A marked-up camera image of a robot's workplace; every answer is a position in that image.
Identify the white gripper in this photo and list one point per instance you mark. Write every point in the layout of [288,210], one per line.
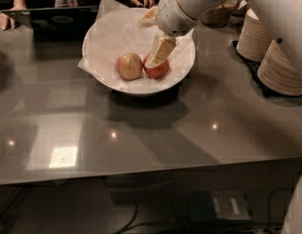
[170,15]

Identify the yellow-red apple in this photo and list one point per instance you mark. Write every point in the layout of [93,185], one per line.
[129,66]

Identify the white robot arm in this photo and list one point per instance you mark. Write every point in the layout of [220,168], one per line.
[282,20]

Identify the red apple with sticker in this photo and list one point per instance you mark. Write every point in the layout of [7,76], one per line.
[156,72]

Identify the white bowl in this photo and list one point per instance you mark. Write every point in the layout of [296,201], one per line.
[138,51]

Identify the person's right hand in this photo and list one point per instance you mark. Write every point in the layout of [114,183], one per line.
[7,22]

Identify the white paper liner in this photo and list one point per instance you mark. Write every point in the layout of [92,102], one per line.
[125,39]

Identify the glass jar with cereal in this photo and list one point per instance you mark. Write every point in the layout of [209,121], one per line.
[218,16]

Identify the rear stack of paper plates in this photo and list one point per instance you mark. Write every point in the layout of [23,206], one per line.
[255,39]

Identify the stack of paper plates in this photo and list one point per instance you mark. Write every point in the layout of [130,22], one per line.
[277,73]
[255,39]

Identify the black laptop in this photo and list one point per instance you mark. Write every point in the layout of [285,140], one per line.
[58,19]

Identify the black mat under plates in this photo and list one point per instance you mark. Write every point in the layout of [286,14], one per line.
[252,67]

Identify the front stack of paper plates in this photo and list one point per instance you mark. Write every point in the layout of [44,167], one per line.
[277,73]

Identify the black power box under table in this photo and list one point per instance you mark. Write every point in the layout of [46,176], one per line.
[230,206]

